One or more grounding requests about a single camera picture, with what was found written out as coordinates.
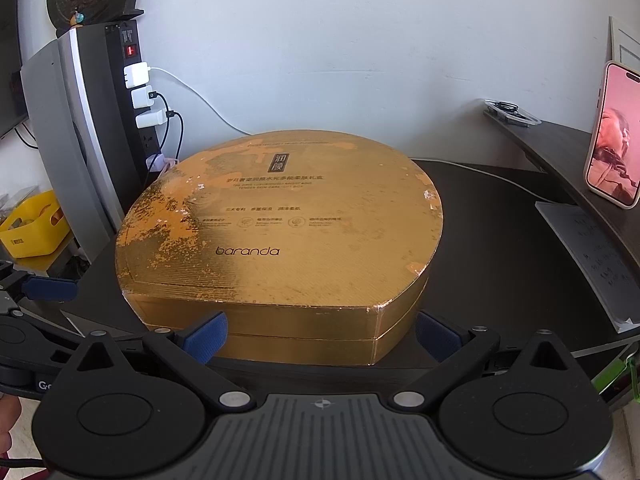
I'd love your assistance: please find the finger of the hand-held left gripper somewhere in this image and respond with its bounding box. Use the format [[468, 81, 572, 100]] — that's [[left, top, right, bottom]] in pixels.
[[10, 309, 93, 343], [0, 260, 79, 306]]

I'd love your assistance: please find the thin white cable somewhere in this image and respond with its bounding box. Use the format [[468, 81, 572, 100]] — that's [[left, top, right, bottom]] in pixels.
[[414, 157, 567, 206]]

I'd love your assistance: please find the black power strip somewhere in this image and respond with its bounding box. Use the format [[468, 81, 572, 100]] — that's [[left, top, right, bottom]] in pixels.
[[104, 19, 162, 171]]

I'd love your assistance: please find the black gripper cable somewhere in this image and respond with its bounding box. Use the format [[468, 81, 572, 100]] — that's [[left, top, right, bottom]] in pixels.
[[0, 456, 47, 472]]

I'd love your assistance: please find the white charger cable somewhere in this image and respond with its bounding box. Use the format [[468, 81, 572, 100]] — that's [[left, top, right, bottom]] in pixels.
[[149, 66, 252, 137]]

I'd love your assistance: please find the silver computer tower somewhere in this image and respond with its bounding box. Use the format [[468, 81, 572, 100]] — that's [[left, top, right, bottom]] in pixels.
[[20, 25, 127, 267]]

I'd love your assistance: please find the black monitor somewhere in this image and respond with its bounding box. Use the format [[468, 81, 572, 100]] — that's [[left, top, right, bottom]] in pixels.
[[0, 64, 29, 139]]

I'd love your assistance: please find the large white charger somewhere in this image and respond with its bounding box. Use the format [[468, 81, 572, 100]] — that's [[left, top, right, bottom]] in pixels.
[[123, 62, 151, 86]]

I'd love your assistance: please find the flat white charger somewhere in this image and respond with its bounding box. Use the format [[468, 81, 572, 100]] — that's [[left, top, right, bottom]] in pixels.
[[135, 109, 175, 130]]

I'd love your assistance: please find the clear plastic tray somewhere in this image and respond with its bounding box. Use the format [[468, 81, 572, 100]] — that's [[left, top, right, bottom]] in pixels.
[[483, 98, 541, 127]]

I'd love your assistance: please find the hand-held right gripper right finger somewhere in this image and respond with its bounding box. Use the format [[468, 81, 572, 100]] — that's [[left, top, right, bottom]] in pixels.
[[392, 311, 577, 407]]

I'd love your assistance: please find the yellow plastic basket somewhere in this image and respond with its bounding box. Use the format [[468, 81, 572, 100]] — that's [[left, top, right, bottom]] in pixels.
[[0, 190, 71, 260]]

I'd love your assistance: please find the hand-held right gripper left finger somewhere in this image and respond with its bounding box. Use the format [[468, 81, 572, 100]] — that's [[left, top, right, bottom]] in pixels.
[[69, 311, 255, 407]]

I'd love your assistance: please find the green clip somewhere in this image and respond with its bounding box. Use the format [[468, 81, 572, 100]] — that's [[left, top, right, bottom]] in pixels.
[[594, 347, 640, 402]]

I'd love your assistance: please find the person's left hand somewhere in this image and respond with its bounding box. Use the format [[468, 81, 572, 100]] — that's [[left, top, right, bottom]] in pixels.
[[0, 394, 22, 457]]

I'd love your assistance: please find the round gold gift box base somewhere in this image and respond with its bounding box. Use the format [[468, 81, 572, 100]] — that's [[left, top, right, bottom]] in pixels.
[[210, 331, 427, 367]]

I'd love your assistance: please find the dark wooden desk shelf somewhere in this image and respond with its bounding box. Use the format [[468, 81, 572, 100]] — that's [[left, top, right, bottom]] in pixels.
[[483, 102, 640, 282]]

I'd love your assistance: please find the pink smartphone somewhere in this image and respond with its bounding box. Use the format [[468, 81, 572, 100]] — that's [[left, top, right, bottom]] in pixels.
[[584, 61, 640, 210]]

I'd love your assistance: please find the round gold box lid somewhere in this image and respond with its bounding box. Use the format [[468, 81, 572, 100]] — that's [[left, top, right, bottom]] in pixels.
[[115, 130, 445, 343]]

